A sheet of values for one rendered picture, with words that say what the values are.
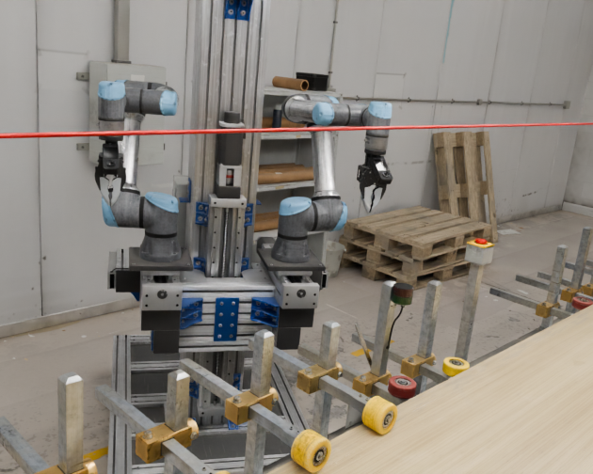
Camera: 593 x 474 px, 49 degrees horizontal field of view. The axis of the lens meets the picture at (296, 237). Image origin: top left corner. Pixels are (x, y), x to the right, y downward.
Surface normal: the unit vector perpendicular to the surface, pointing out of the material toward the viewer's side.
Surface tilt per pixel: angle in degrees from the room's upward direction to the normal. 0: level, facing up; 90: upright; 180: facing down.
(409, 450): 0
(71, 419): 90
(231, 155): 90
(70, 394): 90
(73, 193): 90
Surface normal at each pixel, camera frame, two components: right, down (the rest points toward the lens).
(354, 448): 0.09, -0.96
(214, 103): 0.25, 0.29
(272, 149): 0.70, 0.26
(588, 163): -0.72, 0.13
